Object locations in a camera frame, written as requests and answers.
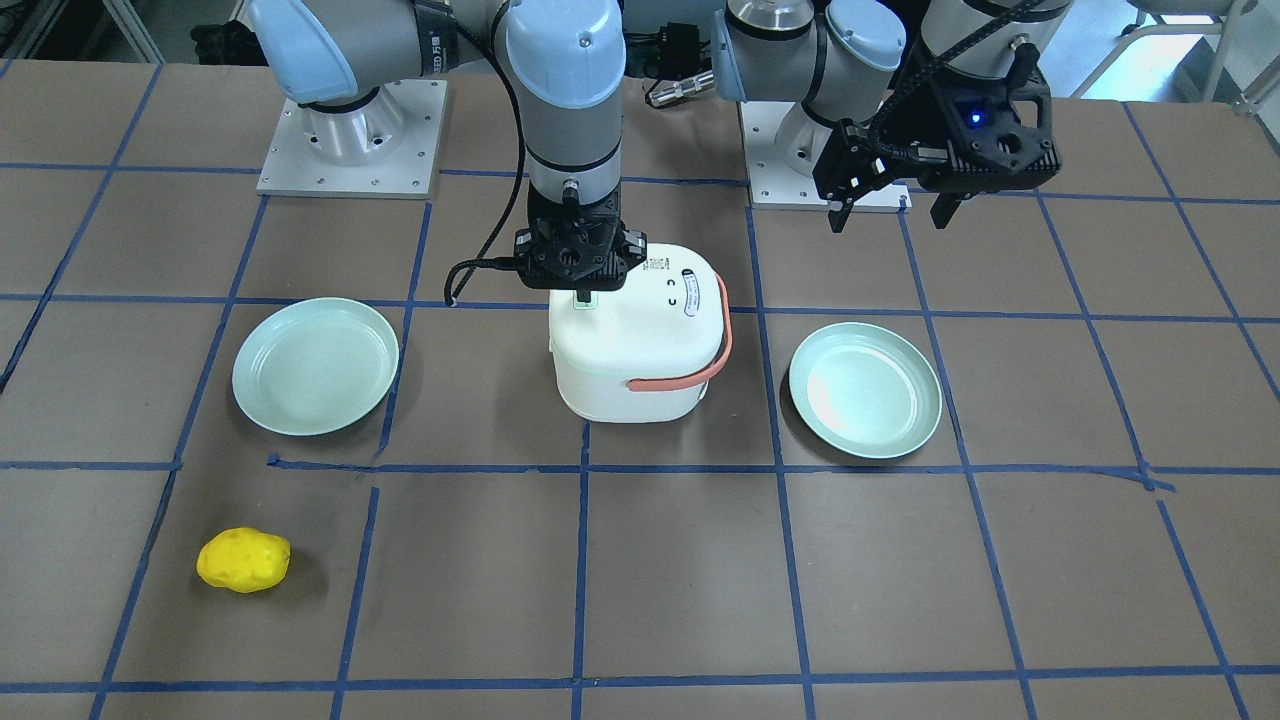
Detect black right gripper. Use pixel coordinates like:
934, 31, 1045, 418
515, 190, 648, 309

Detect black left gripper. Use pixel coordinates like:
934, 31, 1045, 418
812, 70, 1062, 234

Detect white rice cooker orange handle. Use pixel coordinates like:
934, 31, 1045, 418
547, 243, 733, 424

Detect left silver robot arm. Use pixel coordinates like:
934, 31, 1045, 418
710, 1, 1070, 232

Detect pale green plate near right arm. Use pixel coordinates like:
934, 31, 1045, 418
230, 297, 401, 437

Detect pale green plate near left arm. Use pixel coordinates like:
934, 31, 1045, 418
787, 322, 943, 460

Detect yellow toy potato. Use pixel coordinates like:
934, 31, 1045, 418
195, 527, 291, 594

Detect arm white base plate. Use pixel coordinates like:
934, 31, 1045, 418
256, 79, 449, 201
739, 100, 913, 213

